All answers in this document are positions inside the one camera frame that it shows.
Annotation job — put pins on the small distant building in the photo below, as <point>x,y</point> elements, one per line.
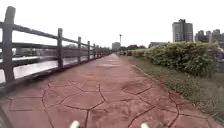
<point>116,46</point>

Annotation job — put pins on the red stone pattern path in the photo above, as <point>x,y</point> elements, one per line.
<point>100,83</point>

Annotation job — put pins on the distant dark trees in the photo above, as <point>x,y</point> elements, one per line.
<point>132,47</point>

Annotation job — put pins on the thin pole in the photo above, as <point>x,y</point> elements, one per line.
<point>120,38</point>

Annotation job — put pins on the low grey roofed building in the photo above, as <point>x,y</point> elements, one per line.
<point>156,43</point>

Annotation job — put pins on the robot's own part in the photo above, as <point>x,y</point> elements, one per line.
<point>144,125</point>
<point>74,124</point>

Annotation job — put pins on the green hedge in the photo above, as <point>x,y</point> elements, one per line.
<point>183,56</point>

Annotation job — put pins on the grass strip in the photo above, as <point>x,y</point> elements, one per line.
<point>186,84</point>

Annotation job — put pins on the tall grey building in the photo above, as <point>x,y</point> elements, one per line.
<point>182,31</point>

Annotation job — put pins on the pale water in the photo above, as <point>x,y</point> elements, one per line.
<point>30,68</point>

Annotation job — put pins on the group of distant buildings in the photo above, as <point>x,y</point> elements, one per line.
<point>213,35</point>

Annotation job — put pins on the dark wooden rail fence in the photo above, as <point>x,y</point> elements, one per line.
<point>8,50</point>

